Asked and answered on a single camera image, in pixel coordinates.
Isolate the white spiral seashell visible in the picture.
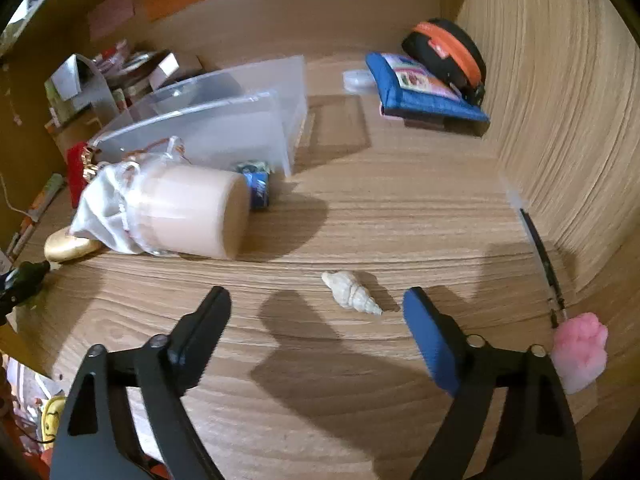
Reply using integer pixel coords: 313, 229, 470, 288
321, 270, 384, 317

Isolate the yellow smiley toy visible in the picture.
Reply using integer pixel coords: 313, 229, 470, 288
41, 396, 67, 448

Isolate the black orange zipper case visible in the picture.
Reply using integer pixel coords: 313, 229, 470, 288
401, 18, 487, 107

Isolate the wooden desktop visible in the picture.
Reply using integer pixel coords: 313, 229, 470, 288
0, 52, 606, 480

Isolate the pink paw toy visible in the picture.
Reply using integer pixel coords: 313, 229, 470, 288
550, 312, 609, 394

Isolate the pink sticky note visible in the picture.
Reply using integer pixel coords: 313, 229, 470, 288
89, 0, 137, 42

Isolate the clear plastic storage box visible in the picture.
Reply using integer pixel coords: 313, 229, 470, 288
150, 55, 309, 178
90, 89, 293, 178

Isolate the gold oval object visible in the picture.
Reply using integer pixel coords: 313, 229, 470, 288
44, 227, 101, 263

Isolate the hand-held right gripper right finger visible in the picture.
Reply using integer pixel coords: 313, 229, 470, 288
402, 287, 583, 480

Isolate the red packet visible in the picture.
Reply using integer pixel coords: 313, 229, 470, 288
66, 141, 101, 209

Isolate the white drawstring pouch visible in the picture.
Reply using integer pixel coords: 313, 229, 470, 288
69, 135, 191, 256

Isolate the black pen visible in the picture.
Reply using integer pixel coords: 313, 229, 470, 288
519, 208, 568, 329

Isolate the green orange packet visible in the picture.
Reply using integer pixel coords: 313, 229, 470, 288
30, 174, 66, 221

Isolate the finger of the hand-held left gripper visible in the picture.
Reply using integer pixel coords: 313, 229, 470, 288
0, 260, 52, 318

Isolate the small white round container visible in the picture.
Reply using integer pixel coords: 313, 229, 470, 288
343, 69, 375, 93

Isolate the blue patchwork pouch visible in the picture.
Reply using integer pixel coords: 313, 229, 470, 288
365, 51, 491, 123

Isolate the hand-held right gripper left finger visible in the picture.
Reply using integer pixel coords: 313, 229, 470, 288
49, 286, 232, 480

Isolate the small pink white carton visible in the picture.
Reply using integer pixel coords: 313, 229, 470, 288
150, 52, 181, 88

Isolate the pale pink cylinder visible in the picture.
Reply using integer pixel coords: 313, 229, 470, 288
137, 165, 251, 261

